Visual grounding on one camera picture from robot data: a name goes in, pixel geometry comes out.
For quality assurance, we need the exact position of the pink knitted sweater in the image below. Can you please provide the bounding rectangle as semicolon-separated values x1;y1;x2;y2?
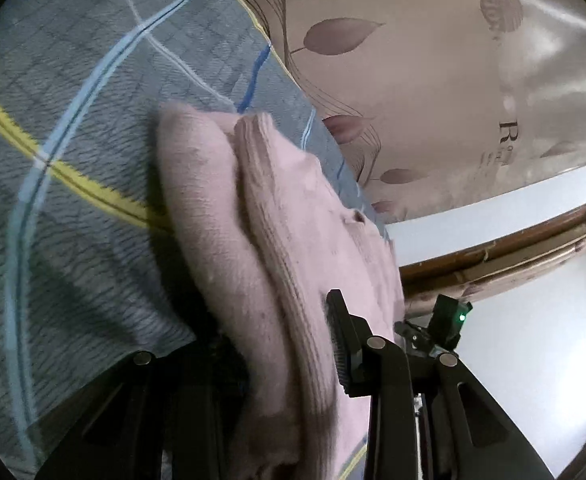
156;102;406;479

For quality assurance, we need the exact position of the grey plaid bed sheet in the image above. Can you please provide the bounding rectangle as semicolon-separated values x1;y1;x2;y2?
0;0;381;479

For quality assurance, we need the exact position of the beige leaf-print curtain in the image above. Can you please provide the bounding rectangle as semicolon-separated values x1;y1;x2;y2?
244;0;586;223

